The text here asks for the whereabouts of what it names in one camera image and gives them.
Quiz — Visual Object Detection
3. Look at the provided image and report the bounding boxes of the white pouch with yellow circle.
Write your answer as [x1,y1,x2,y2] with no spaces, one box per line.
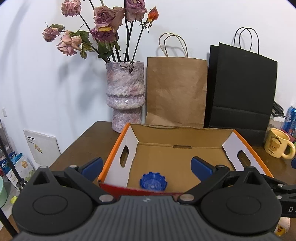
[6,154,36,182]

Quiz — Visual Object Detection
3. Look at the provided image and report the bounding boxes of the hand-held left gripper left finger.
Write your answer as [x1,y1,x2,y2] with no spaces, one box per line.
[31,157,116,205]

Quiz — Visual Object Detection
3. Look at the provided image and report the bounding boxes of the pink marbled ceramic vase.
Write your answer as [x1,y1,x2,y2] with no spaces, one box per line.
[106,61,146,133]

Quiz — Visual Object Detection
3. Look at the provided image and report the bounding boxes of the yellow bear mug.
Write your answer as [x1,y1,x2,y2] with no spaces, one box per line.
[264,128,296,159]

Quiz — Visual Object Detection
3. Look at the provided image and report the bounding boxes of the green bowl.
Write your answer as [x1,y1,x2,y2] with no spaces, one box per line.
[0,177,7,208]

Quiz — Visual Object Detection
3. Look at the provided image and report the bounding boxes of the blue drink can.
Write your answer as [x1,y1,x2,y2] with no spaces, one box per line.
[281,106,296,136]

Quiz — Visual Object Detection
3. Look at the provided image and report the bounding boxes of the black tripod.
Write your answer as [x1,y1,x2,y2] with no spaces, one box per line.
[0,132,25,238]

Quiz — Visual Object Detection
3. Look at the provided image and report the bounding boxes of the blue notched plastic cap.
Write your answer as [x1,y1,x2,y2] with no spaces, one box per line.
[139,171,167,192]

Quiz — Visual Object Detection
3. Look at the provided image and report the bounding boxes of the brown paper bag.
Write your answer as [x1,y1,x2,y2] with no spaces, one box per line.
[146,32,208,128]

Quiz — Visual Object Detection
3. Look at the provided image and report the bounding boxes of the white and yellow plush toy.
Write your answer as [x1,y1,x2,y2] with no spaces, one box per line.
[274,217,291,237]

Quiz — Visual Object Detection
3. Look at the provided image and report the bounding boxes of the bunch of dried roses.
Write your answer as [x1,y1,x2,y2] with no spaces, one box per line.
[42,0,159,64]

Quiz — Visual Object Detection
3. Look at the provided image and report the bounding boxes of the black plastic object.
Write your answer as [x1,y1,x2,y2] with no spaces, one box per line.
[272,100,284,117]

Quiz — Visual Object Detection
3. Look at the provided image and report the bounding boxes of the orange-edged cardboard box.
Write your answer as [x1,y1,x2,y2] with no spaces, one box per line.
[97,123,274,197]

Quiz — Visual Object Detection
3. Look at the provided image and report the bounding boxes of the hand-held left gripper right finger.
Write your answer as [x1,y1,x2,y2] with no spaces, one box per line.
[177,156,266,205]

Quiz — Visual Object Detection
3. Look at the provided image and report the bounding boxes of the clear plastic container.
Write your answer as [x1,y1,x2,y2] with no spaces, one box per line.
[268,116,286,130]

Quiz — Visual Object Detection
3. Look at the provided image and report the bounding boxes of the blue and white box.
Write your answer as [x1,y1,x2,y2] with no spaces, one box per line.
[0,152,18,179]

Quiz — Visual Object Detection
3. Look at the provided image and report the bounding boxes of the black paper bag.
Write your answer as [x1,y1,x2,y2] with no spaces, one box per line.
[203,27,278,146]

